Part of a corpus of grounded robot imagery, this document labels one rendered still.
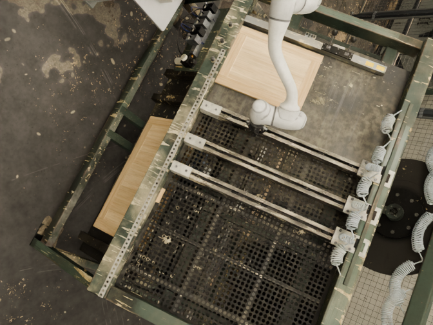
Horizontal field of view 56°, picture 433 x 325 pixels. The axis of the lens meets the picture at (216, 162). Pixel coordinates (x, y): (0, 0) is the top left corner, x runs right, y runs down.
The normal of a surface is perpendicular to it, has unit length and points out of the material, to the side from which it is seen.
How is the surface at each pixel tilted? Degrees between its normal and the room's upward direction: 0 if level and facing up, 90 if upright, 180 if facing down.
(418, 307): 90
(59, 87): 0
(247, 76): 56
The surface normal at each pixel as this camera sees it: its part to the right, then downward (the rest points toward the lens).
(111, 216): -0.54, -0.43
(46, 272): 0.73, 0.18
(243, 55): -0.04, -0.25
